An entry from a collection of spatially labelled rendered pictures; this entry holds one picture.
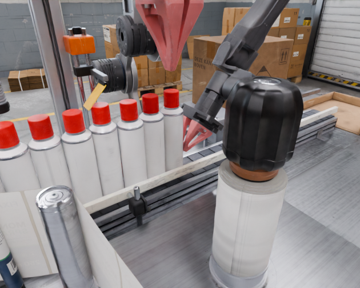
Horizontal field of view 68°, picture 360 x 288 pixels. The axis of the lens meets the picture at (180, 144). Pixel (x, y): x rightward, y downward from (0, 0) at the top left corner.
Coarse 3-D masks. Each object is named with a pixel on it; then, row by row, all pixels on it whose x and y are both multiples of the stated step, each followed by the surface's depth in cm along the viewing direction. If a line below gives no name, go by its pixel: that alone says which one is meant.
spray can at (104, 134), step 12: (96, 108) 47; (108, 108) 48; (96, 120) 48; (108, 120) 49; (96, 132) 48; (108, 132) 49; (96, 144) 50; (108, 144) 50; (96, 156) 51; (108, 156) 51; (120, 156) 54; (108, 168) 52; (120, 168) 54; (108, 180) 53; (120, 180) 55; (108, 192) 55
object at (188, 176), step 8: (312, 112) 100; (320, 120) 94; (304, 128) 88; (200, 152) 74; (208, 152) 74; (216, 152) 74; (184, 160) 70; (192, 160) 70; (224, 160) 70; (208, 168) 67; (184, 176) 64; (192, 176) 64; (168, 184) 61; (152, 192) 59; (104, 208) 54; (112, 208) 54; (96, 216) 52
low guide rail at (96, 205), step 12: (336, 108) 95; (312, 120) 88; (216, 156) 66; (180, 168) 61; (192, 168) 62; (156, 180) 57; (168, 180) 59; (120, 192) 53; (132, 192) 54; (84, 204) 50; (96, 204) 50; (108, 204) 52
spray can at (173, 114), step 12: (168, 96) 55; (168, 108) 56; (180, 108) 58; (168, 120) 56; (180, 120) 57; (168, 132) 58; (180, 132) 59; (168, 144) 59; (180, 144) 60; (168, 156) 61; (180, 156) 62; (168, 168) 62
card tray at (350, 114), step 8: (320, 96) 120; (328, 96) 124; (336, 96) 126; (344, 96) 123; (352, 96) 120; (304, 104) 114; (312, 104) 118; (320, 104) 121; (328, 104) 121; (336, 104) 121; (344, 104) 121; (352, 104) 121; (336, 112) 113; (344, 112) 113; (352, 112) 113; (344, 120) 105; (352, 120) 105; (344, 128) 99; (352, 128) 99
